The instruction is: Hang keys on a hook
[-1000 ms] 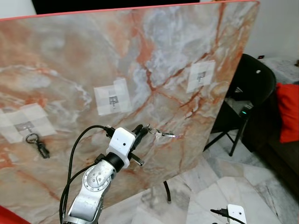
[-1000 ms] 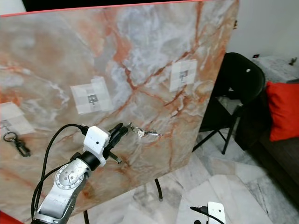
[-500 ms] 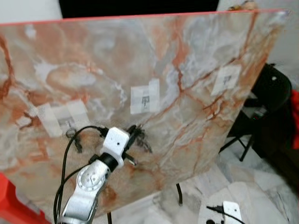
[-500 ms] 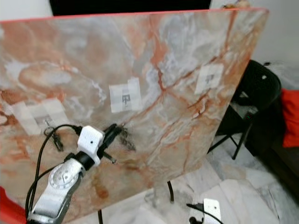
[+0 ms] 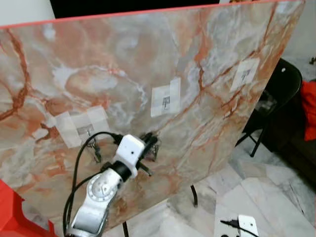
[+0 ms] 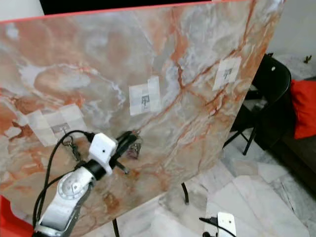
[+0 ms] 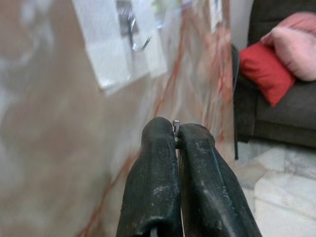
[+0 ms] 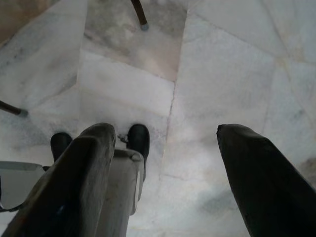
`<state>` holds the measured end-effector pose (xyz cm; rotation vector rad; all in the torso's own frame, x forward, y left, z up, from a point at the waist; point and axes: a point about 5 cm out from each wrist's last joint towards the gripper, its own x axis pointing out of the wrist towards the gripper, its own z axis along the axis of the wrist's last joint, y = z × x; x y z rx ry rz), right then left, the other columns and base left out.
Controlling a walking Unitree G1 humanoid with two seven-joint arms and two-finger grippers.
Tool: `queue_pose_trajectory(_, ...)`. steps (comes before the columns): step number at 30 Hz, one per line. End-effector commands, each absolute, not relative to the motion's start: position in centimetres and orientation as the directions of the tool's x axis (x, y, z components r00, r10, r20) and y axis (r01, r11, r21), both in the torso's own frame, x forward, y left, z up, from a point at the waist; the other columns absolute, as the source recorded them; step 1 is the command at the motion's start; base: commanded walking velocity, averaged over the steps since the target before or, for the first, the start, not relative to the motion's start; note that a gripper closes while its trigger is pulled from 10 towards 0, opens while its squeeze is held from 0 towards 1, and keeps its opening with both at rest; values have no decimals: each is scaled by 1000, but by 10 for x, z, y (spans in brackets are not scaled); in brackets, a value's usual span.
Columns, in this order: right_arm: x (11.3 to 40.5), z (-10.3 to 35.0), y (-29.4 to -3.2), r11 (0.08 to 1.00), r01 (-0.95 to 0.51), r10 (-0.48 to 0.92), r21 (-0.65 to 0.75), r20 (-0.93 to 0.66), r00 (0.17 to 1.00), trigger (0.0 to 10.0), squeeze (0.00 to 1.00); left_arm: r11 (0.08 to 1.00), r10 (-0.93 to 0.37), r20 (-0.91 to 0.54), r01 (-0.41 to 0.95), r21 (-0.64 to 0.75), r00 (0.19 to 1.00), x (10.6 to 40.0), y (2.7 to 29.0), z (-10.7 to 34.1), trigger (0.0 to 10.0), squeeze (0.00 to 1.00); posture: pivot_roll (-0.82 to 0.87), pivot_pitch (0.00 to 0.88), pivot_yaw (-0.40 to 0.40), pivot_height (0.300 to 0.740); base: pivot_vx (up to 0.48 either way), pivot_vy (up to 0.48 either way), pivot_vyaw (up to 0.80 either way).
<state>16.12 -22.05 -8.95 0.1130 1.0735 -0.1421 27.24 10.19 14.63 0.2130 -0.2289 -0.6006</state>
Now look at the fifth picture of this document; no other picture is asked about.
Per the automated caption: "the dark hanging key bunch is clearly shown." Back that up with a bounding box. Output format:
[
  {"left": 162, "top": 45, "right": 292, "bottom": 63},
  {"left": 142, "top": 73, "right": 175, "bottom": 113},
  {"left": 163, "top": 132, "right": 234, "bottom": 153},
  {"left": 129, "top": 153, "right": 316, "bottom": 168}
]
[{"left": 85, "top": 133, "right": 103, "bottom": 163}]

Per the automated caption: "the marble pattern folding table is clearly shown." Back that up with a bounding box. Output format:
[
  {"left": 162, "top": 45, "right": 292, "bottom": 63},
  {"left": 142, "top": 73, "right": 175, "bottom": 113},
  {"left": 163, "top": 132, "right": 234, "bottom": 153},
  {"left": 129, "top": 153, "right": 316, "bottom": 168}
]
[{"left": 0, "top": 0, "right": 307, "bottom": 237}]

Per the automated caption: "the red cushion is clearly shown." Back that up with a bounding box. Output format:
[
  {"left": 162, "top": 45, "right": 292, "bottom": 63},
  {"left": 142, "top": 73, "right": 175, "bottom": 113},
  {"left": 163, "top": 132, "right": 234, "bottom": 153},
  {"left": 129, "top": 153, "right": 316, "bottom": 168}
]
[{"left": 300, "top": 79, "right": 316, "bottom": 141}]

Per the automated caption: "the dark brown sofa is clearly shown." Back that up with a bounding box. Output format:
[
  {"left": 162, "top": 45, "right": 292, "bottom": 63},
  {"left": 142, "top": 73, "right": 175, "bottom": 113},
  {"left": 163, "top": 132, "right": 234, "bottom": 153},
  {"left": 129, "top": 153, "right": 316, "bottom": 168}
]
[{"left": 257, "top": 94, "right": 316, "bottom": 188}]

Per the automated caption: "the red plastic stool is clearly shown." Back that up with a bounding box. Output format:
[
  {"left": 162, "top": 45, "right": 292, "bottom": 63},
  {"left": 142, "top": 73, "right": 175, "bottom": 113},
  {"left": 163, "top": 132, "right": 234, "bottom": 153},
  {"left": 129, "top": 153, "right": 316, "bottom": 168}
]
[{"left": 0, "top": 179, "right": 55, "bottom": 237}]

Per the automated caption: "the black folding chair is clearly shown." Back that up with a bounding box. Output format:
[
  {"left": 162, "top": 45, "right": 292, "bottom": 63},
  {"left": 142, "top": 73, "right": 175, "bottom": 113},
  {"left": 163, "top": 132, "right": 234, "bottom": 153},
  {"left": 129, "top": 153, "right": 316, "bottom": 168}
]
[{"left": 236, "top": 58, "right": 303, "bottom": 158}]

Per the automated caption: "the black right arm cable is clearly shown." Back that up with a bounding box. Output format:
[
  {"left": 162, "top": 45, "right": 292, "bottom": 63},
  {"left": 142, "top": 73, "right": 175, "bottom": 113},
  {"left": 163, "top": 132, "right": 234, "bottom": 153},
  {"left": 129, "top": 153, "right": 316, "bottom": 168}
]
[{"left": 220, "top": 220, "right": 242, "bottom": 233}]

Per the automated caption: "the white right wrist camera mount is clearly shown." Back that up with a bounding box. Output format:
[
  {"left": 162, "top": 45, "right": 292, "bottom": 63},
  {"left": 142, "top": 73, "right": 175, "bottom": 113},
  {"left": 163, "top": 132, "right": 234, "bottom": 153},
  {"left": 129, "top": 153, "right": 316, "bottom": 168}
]
[{"left": 238, "top": 214, "right": 259, "bottom": 237}]

